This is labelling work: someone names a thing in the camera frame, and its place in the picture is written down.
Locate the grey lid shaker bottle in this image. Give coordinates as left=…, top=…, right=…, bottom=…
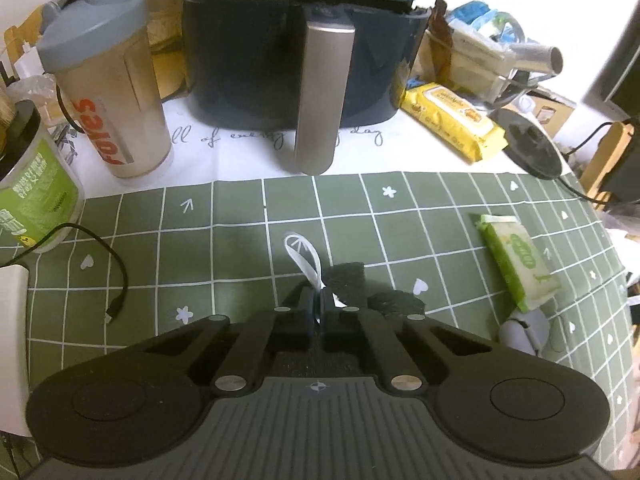
left=37, top=0, right=171, bottom=179

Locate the black usb cable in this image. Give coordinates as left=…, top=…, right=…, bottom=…
left=0, top=221, right=130, bottom=323

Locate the green grid tablecloth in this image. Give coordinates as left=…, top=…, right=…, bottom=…
left=25, top=172, right=634, bottom=469

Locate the black kettle base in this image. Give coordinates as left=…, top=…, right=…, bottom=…
left=489, top=108, right=562, bottom=180

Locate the glass bowl with items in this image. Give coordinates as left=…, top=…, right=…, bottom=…
left=419, top=0, right=564, bottom=107

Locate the green label white jar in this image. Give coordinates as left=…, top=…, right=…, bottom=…
left=1, top=100, right=85, bottom=252

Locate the white power bank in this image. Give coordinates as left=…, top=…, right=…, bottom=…
left=0, top=264, right=32, bottom=438

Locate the yellow wet wipes pack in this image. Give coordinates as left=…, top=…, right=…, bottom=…
left=401, top=84, right=508, bottom=164

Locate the green wet wipes pack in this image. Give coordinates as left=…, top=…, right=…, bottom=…
left=476, top=214, right=562, bottom=313

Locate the black air fryer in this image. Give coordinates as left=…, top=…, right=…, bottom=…
left=182, top=0, right=430, bottom=176

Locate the grey earbuds case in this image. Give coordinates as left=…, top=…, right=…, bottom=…
left=498, top=309, right=550, bottom=356

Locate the wooden chair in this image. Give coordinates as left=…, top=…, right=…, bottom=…
left=579, top=122, right=634, bottom=210

